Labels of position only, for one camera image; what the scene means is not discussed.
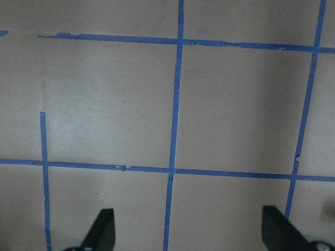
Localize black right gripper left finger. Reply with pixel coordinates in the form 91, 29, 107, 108
81, 209, 116, 251

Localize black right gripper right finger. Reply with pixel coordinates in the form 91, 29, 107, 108
262, 206, 309, 251

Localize brown paper table cover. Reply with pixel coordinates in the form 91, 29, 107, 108
1, 1, 334, 250

